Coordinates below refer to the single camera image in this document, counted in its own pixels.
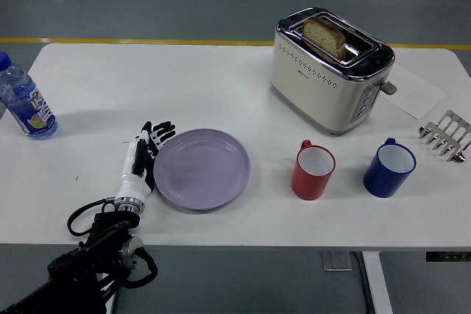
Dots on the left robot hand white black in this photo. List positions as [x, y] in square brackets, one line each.
[134, 172]

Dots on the purple round plate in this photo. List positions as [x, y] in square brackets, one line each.
[202, 170]

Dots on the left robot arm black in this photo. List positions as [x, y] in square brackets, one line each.
[99, 244]

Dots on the clear water bottle blue cap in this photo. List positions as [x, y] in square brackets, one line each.
[22, 89]

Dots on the red mug white inside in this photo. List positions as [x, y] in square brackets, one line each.
[309, 181]

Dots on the cream and chrome toaster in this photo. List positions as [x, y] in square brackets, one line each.
[316, 86]

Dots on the brown bread slice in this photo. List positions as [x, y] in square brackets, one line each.
[324, 36]

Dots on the blue mug white inside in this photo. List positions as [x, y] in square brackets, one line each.
[382, 179]

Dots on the white table leg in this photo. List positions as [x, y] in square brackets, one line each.
[377, 284]

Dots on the white paper sheet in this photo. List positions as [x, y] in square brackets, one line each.
[416, 97]

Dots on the silver metal toast rack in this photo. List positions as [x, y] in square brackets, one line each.
[447, 134]

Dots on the black table control panel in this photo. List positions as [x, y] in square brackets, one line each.
[449, 256]

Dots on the grey under-table bracket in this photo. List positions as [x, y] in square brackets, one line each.
[336, 262]

